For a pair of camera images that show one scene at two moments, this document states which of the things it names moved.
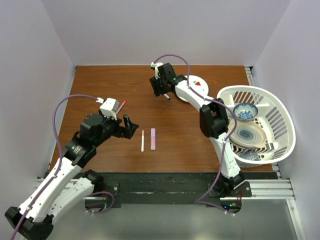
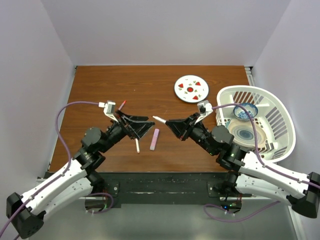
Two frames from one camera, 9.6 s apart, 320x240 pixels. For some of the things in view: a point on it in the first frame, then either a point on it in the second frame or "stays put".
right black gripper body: [159, 86] -> [196, 132]
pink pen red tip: [122, 105] stays put
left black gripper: [119, 133] -> [139, 124]
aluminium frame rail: [249, 76] stays put
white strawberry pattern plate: [198, 84] stays put
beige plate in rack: [248, 134] stays put
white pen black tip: [167, 96] -> [159, 119]
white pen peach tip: [142, 141] -> [137, 146]
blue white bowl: [245, 111] stays put
